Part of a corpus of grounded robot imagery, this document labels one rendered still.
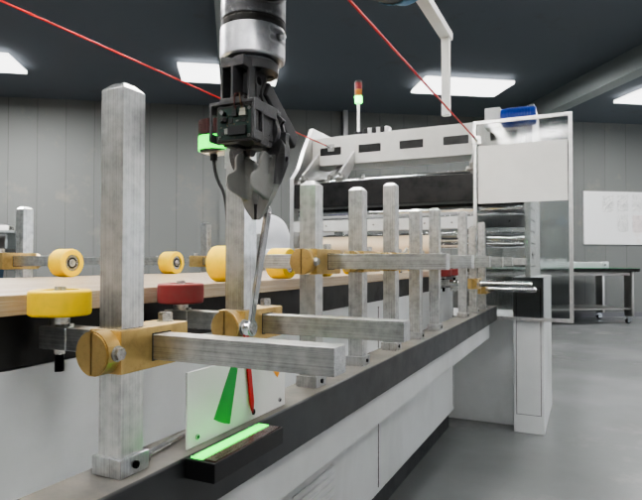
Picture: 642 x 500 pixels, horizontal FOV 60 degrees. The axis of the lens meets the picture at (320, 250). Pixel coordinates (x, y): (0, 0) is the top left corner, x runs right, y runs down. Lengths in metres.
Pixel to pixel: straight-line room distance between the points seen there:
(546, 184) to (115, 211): 2.82
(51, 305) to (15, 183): 8.58
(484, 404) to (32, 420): 2.95
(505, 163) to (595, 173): 7.52
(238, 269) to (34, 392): 0.33
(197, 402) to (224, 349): 0.16
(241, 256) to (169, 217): 7.96
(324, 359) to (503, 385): 2.96
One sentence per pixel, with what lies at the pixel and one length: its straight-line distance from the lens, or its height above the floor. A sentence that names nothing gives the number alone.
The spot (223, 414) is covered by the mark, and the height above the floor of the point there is 0.73.
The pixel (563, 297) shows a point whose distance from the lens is 3.27.
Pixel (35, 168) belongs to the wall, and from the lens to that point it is 9.30.
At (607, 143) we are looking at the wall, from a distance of 11.02.
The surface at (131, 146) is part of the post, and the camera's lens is 0.70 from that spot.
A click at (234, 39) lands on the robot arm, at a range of 0.79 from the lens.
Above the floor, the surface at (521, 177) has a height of 1.41.
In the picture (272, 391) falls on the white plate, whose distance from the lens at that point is 0.95.
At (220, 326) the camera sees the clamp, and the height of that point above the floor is 0.85.
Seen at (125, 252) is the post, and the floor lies 0.96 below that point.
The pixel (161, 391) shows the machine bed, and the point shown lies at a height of 0.71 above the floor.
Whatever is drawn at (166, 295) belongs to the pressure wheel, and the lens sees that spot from 0.99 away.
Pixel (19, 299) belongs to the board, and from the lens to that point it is 0.85.
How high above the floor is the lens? 0.95
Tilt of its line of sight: 1 degrees up
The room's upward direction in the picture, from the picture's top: straight up
